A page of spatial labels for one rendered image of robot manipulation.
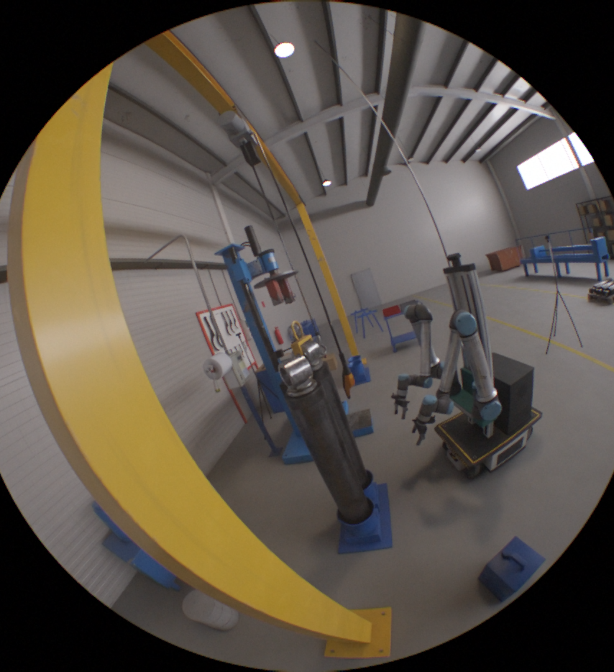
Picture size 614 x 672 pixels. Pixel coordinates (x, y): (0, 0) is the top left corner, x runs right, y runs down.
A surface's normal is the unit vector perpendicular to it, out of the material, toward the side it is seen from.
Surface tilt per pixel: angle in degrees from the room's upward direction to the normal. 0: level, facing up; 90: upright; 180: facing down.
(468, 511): 0
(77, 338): 90
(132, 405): 90
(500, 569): 0
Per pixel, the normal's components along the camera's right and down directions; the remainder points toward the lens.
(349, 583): -0.35, -0.92
